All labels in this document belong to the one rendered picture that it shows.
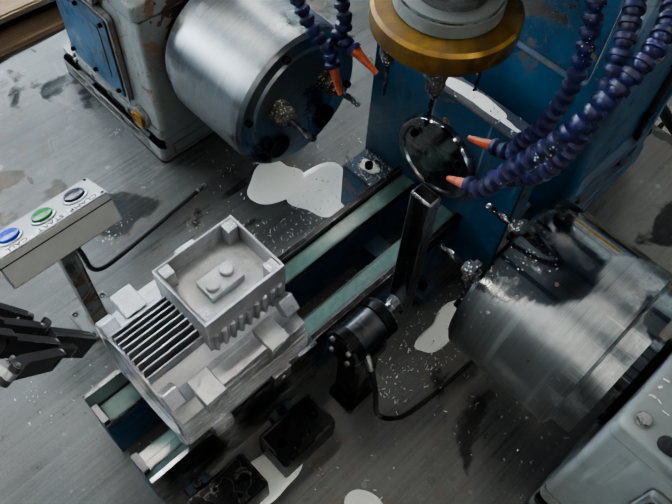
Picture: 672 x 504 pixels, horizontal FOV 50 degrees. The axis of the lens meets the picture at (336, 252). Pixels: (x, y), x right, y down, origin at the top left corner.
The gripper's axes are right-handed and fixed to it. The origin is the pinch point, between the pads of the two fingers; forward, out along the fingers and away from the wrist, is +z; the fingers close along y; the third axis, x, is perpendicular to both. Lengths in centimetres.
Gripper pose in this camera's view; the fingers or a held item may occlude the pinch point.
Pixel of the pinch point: (66, 343)
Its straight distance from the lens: 88.8
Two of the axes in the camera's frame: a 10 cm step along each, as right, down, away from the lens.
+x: -6.4, 7.6, 0.8
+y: -7.0, -6.2, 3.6
